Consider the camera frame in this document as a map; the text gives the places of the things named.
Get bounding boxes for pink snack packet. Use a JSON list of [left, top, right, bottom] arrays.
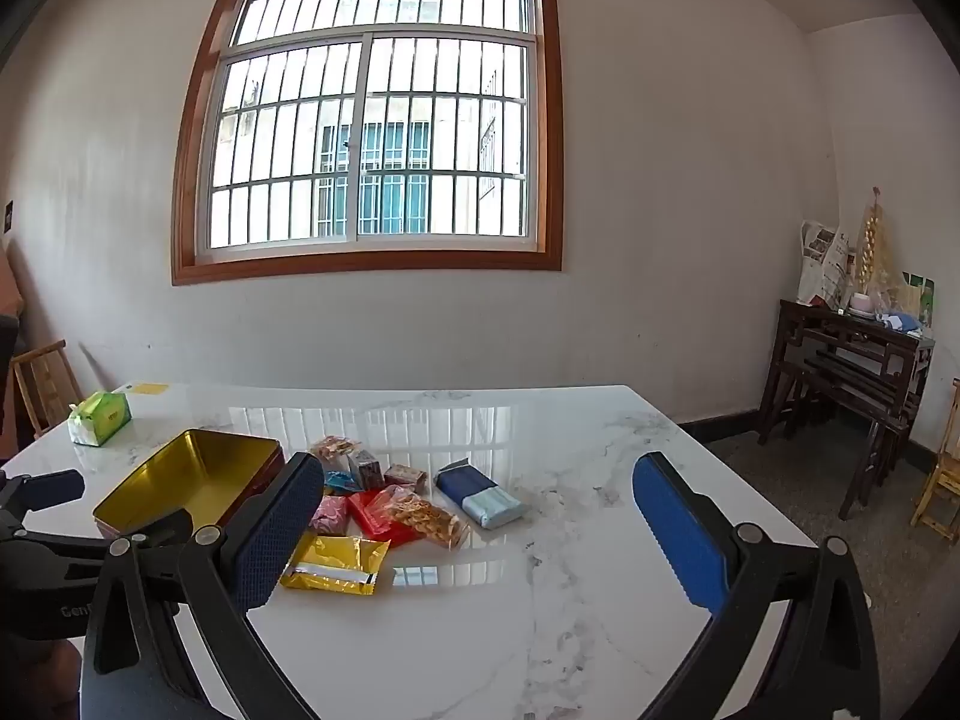
[[309, 495, 353, 537]]

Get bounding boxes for gold snack packet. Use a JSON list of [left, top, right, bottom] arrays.
[[279, 534, 392, 596]]

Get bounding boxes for small wooden stool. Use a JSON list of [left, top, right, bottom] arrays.
[[911, 379, 960, 530]]

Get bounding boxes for blue and pale blue packet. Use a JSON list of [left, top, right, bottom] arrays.
[[435, 459, 530, 531]]

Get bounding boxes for gold ornament in plastic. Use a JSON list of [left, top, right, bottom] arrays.
[[855, 187, 908, 308]]

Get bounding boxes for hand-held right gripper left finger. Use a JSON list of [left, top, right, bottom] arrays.
[[81, 452, 327, 720]]

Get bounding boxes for green box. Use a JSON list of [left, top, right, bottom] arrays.
[[902, 272, 936, 327]]

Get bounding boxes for dark wooden side table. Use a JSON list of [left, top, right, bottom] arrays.
[[757, 298, 937, 522]]

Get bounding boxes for red snack packet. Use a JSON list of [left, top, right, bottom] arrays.
[[346, 490, 421, 547]]

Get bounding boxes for clear biscuit bag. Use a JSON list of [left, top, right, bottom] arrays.
[[373, 485, 471, 550]]

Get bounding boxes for folded newspaper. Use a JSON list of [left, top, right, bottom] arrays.
[[796, 220, 856, 310]]

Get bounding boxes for green tissue pack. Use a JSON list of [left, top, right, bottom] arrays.
[[67, 390, 133, 447]]

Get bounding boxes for gold tin box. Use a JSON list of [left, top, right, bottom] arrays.
[[92, 429, 286, 541]]

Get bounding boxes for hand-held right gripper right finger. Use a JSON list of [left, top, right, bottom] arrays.
[[632, 451, 880, 720]]

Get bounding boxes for clear cookie packet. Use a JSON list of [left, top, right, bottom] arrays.
[[310, 435, 362, 466]]

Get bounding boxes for brown snack packet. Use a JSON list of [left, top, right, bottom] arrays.
[[384, 465, 430, 496]]

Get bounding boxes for dark snack packet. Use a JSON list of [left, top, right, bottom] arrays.
[[347, 448, 386, 492]]

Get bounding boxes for wooden framed barred window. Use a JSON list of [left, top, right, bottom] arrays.
[[171, 0, 565, 287]]

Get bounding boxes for light wooden chair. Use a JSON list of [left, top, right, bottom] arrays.
[[11, 340, 85, 440]]

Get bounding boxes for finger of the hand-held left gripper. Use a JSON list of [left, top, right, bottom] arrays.
[[0, 469, 86, 535], [22, 508, 194, 586]]

